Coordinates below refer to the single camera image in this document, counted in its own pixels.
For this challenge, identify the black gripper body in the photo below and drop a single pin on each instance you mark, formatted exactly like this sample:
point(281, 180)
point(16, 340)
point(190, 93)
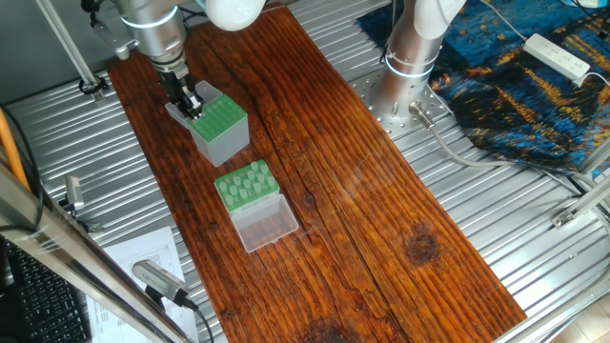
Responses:
point(177, 79)

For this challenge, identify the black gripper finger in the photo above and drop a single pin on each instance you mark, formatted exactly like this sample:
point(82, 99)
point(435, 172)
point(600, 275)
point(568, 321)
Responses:
point(196, 98)
point(183, 103)

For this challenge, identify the tall green pipette tip holder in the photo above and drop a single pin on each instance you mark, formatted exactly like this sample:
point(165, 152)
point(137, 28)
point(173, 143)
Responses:
point(224, 133)

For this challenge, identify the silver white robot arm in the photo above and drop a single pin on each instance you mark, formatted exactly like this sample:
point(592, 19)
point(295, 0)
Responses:
point(152, 24)

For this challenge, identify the silver pole with clamp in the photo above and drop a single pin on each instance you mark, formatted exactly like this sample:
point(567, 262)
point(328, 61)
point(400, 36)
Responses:
point(67, 43)

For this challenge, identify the printed white paper sheet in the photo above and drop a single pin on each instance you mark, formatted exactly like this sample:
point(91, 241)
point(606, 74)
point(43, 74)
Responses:
point(124, 252)

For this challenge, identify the yellow pole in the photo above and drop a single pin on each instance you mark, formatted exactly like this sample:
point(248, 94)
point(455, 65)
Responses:
point(11, 143)

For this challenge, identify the brown wooden board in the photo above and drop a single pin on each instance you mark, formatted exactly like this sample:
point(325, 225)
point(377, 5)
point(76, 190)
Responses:
point(381, 210)

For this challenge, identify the black keyboard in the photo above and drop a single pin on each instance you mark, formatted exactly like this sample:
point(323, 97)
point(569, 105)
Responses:
point(38, 305)

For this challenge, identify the blue patterned cloth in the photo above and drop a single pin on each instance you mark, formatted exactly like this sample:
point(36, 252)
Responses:
point(534, 114)

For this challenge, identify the white power strip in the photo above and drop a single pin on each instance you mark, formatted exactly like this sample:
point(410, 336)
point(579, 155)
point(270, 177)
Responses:
point(558, 55)

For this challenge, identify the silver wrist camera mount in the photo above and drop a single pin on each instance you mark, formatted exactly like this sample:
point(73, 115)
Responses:
point(112, 40)

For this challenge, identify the small metal corner bracket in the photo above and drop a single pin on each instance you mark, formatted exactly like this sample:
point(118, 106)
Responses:
point(74, 193)

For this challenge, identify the silver cylindrical camera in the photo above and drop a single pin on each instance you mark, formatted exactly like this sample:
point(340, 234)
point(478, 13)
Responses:
point(157, 278)

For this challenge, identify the diagonal aluminium frame beam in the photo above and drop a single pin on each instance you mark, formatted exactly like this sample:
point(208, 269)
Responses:
point(57, 248)

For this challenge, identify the silver frame bracket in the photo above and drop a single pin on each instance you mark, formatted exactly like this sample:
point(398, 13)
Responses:
point(581, 205)

